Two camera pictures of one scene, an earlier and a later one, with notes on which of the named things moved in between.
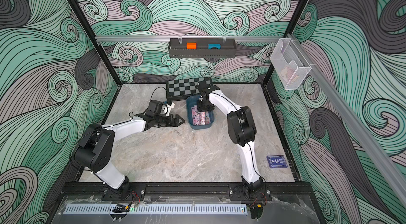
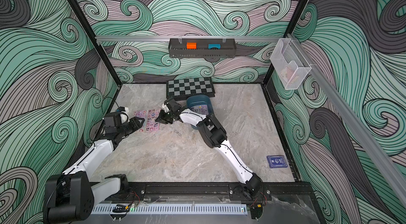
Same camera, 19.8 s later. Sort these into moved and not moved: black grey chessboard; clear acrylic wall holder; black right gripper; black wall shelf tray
Moved: black right gripper
Not moved: black grey chessboard; black wall shelf tray; clear acrylic wall holder
